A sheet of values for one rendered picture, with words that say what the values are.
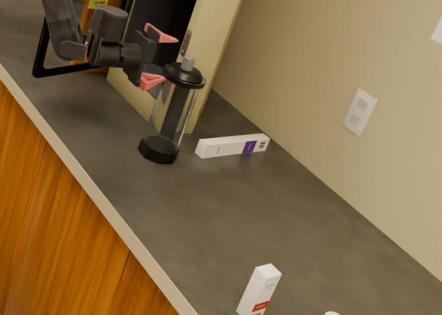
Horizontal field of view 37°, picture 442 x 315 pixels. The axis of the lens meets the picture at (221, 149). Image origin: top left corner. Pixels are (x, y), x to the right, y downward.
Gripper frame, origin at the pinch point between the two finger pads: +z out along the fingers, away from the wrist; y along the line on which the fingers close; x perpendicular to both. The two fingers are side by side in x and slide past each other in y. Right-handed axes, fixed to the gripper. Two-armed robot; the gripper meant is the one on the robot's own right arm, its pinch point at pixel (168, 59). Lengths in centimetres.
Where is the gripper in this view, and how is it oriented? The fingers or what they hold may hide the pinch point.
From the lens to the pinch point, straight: 154.4
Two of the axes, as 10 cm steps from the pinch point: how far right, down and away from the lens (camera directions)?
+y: 3.2, -8.6, -3.9
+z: 7.6, -0.2, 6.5
